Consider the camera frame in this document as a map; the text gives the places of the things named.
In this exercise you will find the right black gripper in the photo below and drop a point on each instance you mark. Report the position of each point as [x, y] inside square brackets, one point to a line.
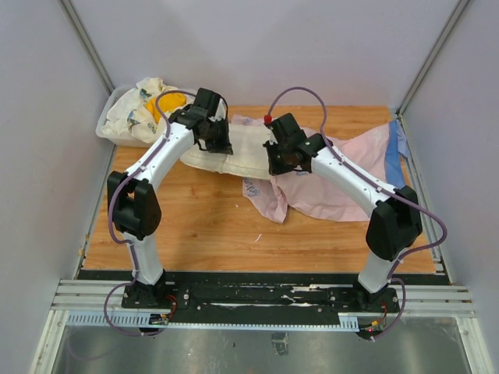
[274, 169]

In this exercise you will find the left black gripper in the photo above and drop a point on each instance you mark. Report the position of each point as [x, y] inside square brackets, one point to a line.
[223, 147]

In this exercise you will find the cream bear print pillow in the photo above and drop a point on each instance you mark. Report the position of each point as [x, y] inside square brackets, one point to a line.
[249, 158]

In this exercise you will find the blue pink snowflake pillowcase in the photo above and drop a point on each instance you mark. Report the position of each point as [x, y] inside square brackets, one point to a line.
[377, 151]

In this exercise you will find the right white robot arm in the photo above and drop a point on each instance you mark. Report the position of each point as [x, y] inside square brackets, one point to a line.
[394, 219]

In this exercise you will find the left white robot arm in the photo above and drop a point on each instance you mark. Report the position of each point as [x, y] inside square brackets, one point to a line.
[134, 211]

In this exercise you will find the orange cloth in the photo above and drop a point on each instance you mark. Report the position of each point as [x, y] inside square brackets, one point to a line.
[167, 104]

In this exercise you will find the cream patterned crumpled cloth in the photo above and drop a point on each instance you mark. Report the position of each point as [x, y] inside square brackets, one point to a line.
[128, 113]

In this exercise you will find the clear plastic bin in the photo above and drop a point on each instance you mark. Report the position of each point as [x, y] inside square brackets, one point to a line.
[109, 128]

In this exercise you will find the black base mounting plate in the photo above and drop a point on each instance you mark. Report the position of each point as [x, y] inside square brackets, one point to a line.
[287, 299]

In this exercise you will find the grey slotted cable duct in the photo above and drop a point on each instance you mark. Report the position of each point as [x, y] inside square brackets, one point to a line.
[143, 320]

